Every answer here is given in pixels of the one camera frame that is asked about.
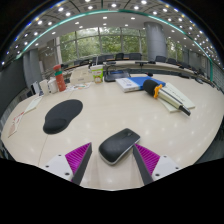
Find long curved conference desk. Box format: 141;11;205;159
63;59;221;91

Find blue-covered book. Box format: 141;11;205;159
115;75;167;93

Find ceiling lights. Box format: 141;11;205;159
1;0;224;78

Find black handheld microphone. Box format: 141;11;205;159
142;78;192;117

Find red and white booklet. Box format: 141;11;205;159
7;110;25;138

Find white cardboard box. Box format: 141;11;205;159
69;65;94;85

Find black conference console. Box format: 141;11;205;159
103;68;132;83

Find printed drink cup with straw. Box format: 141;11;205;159
90;64;105;84

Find white lidded mug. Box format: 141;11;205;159
47;77;59;94

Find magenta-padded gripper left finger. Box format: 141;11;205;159
42;142;93;186

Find colourful sticker sheet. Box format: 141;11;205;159
65;82;92;91

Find black computer mouse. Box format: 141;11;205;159
98;127;141;166

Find row of dark chairs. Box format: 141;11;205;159
73;52;208;76

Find black mouse pad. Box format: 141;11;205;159
42;98;84;135

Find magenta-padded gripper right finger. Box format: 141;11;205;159
132;143;182;186

